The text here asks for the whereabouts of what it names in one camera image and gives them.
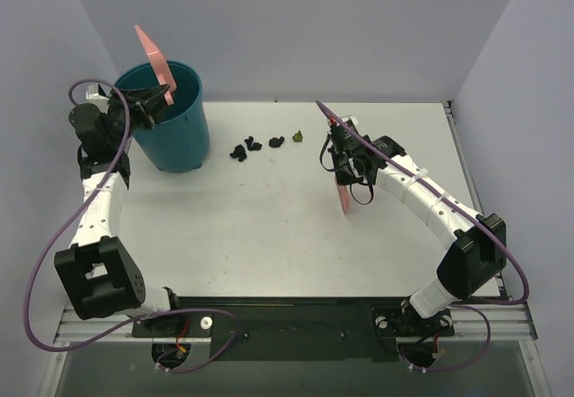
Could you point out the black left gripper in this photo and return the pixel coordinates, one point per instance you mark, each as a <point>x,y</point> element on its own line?
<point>143,107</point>

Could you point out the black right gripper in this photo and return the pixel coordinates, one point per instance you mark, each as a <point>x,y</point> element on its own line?
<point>343,171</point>

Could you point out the pink hand brush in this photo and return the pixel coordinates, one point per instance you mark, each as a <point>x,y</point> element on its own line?
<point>344,197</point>

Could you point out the pink plastic dustpan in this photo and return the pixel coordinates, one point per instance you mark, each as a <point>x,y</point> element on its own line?
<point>159,64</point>

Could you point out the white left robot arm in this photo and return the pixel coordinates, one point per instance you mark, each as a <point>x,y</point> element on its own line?
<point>100,277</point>

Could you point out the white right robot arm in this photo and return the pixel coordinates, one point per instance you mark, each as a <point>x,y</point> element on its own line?
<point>473,242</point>

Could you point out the teal plastic bucket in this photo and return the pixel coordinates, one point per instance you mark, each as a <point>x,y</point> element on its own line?
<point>179,140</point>

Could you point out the green paper scrap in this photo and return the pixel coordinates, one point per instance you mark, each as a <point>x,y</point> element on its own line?
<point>298,137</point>

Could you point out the black paper scrap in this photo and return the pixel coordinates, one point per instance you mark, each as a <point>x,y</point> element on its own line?
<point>252,144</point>
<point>239,153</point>
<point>276,142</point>

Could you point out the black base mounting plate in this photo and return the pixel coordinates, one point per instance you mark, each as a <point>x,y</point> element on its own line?
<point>297,329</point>

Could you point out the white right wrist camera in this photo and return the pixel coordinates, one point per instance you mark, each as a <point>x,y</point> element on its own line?
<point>350,121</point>

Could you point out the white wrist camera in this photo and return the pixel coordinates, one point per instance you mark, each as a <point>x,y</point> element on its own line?
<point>350,121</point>
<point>96,93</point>

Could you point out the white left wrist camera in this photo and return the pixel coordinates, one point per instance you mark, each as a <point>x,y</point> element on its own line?
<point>96,93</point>

